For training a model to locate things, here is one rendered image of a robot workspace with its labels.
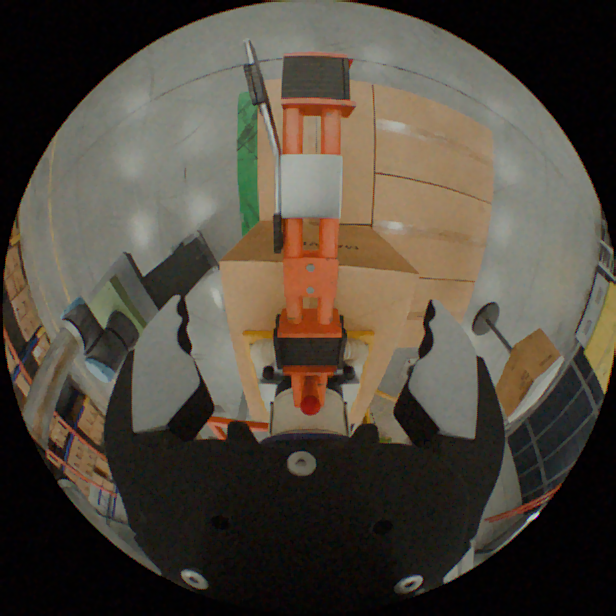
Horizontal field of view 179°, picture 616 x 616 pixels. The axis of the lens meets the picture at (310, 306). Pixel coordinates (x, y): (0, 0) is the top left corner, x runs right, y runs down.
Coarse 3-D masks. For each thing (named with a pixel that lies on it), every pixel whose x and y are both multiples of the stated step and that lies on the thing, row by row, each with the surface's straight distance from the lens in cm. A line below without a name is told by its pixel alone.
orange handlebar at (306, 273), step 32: (288, 128) 24; (288, 224) 24; (320, 224) 24; (288, 256) 25; (320, 256) 25; (288, 288) 26; (320, 288) 26; (288, 320) 30; (320, 320) 29; (320, 384) 39
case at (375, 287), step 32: (224, 256) 45; (256, 256) 44; (352, 256) 47; (384, 256) 51; (224, 288) 46; (256, 288) 44; (352, 288) 43; (384, 288) 45; (256, 320) 48; (352, 320) 47; (384, 320) 49; (384, 352) 56; (256, 416) 82; (352, 416) 80
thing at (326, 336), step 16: (304, 320) 30; (336, 320) 30; (272, 336) 29; (288, 336) 28; (304, 336) 28; (320, 336) 28; (336, 336) 28; (288, 352) 32; (304, 352) 32; (320, 352) 32; (336, 352) 32; (288, 368) 34; (304, 368) 34; (320, 368) 34; (336, 368) 34
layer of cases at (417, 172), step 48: (384, 96) 90; (384, 144) 83; (432, 144) 92; (480, 144) 111; (384, 192) 82; (432, 192) 90; (480, 192) 107; (432, 240) 94; (480, 240) 110; (432, 288) 103
